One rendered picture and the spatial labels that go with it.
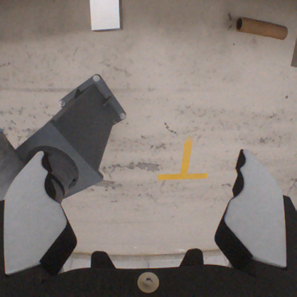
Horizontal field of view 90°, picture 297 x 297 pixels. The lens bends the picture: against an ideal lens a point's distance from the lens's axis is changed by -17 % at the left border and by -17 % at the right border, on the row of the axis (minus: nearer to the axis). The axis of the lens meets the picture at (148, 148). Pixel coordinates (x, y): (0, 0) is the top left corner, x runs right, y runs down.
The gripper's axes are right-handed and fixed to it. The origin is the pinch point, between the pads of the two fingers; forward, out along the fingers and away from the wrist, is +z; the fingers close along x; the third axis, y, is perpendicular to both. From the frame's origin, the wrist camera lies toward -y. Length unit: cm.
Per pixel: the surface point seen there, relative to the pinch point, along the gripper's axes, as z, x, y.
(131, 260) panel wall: 87, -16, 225
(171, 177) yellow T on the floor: 94, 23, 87
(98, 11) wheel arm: 9.6, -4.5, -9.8
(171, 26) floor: 94, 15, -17
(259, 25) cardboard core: 86, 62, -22
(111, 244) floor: 94, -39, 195
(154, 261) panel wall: 86, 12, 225
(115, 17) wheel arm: 9.6, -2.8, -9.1
